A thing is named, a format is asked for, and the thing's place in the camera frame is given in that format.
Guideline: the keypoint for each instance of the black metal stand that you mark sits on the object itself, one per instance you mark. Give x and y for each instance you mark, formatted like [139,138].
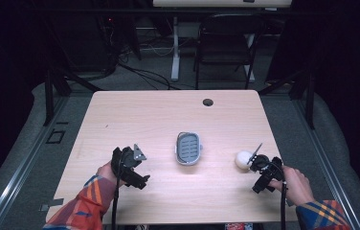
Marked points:
[309,96]
[49,96]

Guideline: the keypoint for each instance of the red patterned item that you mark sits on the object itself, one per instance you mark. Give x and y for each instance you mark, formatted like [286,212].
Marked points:
[238,226]

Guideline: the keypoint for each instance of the black folding chair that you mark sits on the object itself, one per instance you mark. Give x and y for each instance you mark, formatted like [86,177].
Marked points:
[226,48]

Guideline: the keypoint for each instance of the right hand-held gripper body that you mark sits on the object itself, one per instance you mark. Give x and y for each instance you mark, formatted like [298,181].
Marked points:
[267,166]

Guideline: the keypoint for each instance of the person's right hand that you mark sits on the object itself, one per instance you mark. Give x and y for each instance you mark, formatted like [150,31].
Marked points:
[297,187]

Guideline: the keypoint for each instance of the grey soap dish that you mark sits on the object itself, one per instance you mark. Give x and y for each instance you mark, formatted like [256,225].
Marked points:
[188,148]

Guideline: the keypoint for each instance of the white desk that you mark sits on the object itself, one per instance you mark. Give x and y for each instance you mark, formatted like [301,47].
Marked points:
[175,48]

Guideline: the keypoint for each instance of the white round soap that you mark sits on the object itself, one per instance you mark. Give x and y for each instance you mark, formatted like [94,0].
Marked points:
[242,159]

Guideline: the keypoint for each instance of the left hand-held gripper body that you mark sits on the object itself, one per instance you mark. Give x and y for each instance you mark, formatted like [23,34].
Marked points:
[126,159]

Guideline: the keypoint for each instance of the grey tape strip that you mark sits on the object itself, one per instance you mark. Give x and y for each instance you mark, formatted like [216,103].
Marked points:
[53,202]

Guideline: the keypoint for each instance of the person's left hand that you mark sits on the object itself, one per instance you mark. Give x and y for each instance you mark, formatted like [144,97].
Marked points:
[107,172]

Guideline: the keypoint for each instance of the aluminium floor rail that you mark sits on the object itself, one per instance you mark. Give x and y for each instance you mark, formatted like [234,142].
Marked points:
[21,169]
[328,169]

